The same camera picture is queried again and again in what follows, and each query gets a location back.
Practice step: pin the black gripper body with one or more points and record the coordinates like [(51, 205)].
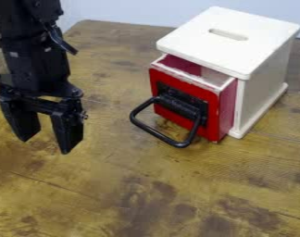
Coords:
[(35, 86)]

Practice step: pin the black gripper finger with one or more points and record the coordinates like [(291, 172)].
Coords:
[(67, 125), (21, 120)]

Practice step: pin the red drawer with black handle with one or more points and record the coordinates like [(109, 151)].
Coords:
[(192, 96)]

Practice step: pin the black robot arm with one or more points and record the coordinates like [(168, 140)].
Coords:
[(29, 17)]

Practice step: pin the white wooden drawer cabinet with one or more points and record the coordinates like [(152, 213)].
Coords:
[(244, 46)]

